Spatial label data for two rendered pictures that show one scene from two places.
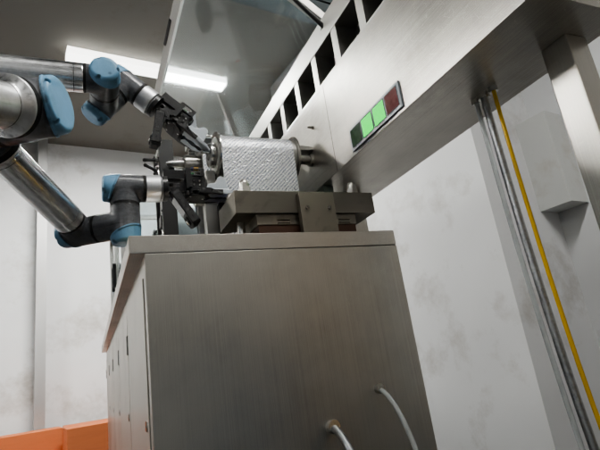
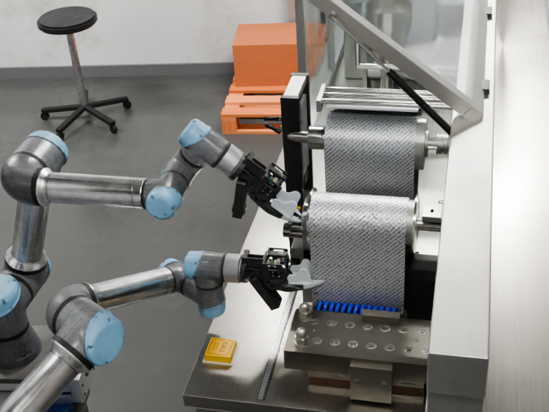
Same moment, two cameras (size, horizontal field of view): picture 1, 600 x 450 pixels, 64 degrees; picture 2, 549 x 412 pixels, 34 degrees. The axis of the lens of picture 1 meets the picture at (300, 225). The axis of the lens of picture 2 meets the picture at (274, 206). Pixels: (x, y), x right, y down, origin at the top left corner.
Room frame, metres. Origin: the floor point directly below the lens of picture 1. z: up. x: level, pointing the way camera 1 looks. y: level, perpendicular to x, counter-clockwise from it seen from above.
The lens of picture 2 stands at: (-0.12, -0.87, 2.51)
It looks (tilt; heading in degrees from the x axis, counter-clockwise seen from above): 33 degrees down; 39
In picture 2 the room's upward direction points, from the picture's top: 4 degrees counter-clockwise
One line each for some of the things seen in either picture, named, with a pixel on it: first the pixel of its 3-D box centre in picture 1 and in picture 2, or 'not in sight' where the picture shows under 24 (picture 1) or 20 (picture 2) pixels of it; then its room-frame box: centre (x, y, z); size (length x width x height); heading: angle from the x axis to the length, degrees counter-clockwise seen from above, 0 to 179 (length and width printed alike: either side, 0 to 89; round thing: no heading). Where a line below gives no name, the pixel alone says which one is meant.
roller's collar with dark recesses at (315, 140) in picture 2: (192, 164); (320, 137); (1.58, 0.35, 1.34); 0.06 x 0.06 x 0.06; 25
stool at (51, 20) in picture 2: not in sight; (77, 68); (2.98, 3.13, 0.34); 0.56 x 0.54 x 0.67; 138
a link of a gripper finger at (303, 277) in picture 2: (221, 186); (305, 277); (1.29, 0.21, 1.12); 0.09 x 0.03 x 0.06; 114
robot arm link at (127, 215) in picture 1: (120, 225); (207, 293); (1.20, 0.47, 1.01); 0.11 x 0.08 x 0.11; 84
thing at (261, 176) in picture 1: (263, 190); (357, 278); (1.36, 0.09, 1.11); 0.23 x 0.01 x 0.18; 115
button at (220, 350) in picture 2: not in sight; (220, 350); (1.12, 0.37, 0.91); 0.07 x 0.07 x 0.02; 25
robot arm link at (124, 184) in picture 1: (123, 189); (207, 266); (1.19, 0.45, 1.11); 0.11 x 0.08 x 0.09; 115
